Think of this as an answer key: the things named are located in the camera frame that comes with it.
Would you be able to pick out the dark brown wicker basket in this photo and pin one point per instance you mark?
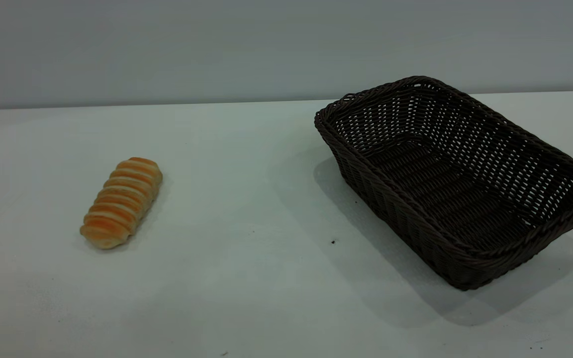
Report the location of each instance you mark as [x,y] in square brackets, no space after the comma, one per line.
[440,191]

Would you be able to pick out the ridged orange bread roll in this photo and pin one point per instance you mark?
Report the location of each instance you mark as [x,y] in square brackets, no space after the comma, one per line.
[120,204]

